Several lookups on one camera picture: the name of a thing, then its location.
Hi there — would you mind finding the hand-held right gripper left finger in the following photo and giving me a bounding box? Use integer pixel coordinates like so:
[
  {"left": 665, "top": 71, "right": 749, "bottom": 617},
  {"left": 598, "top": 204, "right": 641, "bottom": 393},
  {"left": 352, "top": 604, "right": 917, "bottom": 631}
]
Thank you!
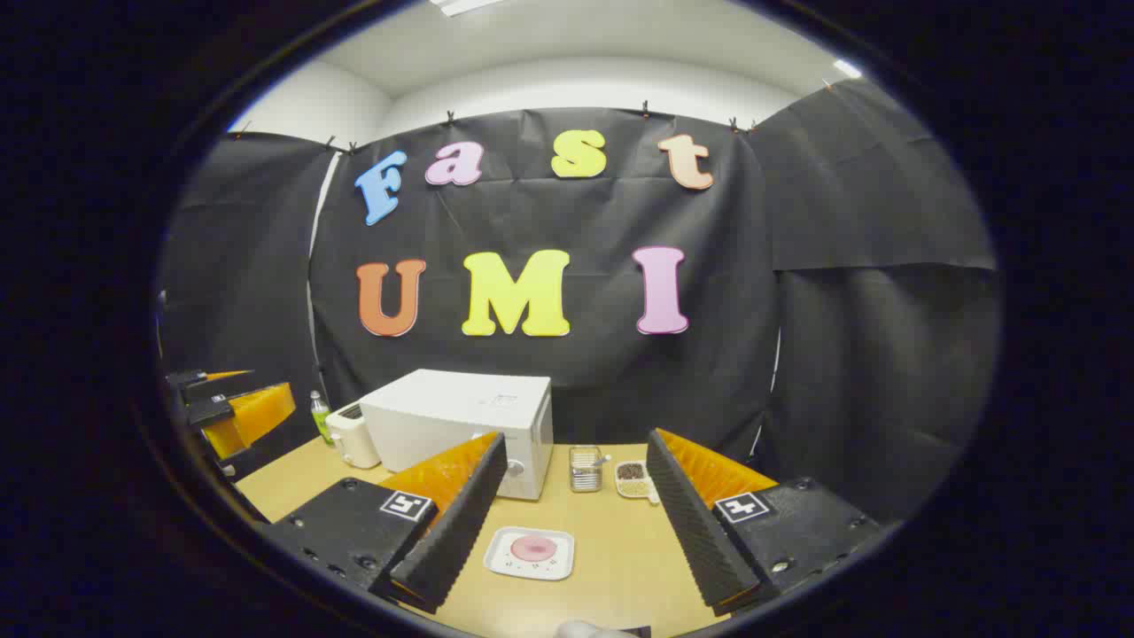
[{"left": 266, "top": 432, "right": 509, "bottom": 614}]

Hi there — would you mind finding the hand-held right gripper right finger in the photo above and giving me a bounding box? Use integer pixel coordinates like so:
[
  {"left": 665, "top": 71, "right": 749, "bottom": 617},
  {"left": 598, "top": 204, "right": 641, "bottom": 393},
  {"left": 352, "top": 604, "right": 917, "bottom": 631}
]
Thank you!
[{"left": 645, "top": 428, "right": 887, "bottom": 619}]

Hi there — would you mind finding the white square plate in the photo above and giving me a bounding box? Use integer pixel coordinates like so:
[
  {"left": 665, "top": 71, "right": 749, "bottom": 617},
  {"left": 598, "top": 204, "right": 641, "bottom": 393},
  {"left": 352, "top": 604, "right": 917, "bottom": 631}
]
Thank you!
[{"left": 484, "top": 526, "right": 576, "bottom": 582}]

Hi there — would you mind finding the round pink food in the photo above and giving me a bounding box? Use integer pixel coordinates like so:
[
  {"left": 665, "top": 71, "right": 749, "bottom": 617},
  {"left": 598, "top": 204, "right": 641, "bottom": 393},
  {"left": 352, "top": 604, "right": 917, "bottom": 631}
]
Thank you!
[{"left": 510, "top": 534, "right": 559, "bottom": 564}]

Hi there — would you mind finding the white microwave oven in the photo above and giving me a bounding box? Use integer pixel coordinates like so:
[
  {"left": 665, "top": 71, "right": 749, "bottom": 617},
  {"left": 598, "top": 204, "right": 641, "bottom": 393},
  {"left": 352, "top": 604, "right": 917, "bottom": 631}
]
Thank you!
[{"left": 359, "top": 369, "right": 555, "bottom": 502}]

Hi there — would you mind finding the white divided bean dish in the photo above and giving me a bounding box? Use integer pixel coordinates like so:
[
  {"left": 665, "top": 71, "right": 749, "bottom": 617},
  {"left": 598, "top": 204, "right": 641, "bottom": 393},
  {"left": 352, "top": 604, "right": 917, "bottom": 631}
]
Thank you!
[{"left": 615, "top": 461, "right": 661, "bottom": 506}]

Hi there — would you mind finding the cream toaster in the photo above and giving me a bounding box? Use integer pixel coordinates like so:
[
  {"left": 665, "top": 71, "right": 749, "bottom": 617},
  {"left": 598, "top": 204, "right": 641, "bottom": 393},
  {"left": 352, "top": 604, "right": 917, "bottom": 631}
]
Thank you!
[{"left": 326, "top": 403, "right": 382, "bottom": 470}]

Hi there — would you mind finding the black backdrop cloth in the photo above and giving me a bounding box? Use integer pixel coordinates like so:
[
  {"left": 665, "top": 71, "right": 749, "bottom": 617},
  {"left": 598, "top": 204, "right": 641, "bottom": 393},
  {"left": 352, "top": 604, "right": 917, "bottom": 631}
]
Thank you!
[{"left": 158, "top": 78, "right": 1002, "bottom": 524}]

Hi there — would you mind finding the metal wire basket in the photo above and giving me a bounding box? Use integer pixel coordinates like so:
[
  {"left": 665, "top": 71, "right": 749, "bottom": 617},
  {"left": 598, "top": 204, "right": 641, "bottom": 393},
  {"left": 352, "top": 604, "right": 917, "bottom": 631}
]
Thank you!
[{"left": 569, "top": 446, "right": 605, "bottom": 494}]

